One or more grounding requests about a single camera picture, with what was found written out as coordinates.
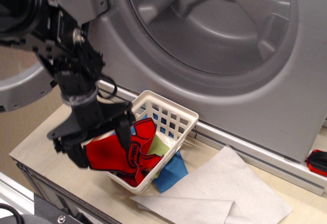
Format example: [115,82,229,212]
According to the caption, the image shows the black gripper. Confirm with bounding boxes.
[47,94,135,168]

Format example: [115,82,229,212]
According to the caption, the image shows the red cloth with dark trim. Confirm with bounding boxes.
[83,118,163,187]

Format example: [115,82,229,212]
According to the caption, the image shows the light green cloth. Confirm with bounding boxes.
[148,135,170,180]

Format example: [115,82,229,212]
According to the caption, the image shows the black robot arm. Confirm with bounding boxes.
[1,0,135,170]

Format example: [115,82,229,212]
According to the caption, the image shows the white plastic laundry basket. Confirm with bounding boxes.
[79,90,199,195]

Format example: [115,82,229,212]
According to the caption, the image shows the blue cloth under basket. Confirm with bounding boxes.
[130,114,189,193]

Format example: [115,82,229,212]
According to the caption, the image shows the grey round washer door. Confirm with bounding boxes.
[1,62,57,113]

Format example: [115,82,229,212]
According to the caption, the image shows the grey felt cloth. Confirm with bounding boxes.
[132,147,292,223]

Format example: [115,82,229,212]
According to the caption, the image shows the red and black tool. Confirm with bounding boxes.
[306,150,326,177]

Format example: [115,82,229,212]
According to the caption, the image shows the black metal bracket with bolt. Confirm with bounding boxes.
[34,194,91,224]

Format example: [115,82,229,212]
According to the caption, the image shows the aluminium table frame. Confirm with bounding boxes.
[1,162,119,223]

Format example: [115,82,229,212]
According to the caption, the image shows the black cable bottom left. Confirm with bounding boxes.
[0,203,25,224]

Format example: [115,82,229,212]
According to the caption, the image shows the aluminium profile rail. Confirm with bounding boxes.
[98,81,326,195]

